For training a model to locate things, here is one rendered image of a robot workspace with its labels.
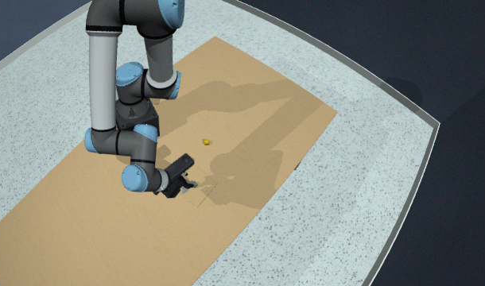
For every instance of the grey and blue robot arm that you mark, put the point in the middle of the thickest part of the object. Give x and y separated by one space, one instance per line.
157 21

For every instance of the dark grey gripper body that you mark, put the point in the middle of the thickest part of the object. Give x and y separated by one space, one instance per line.
173 188

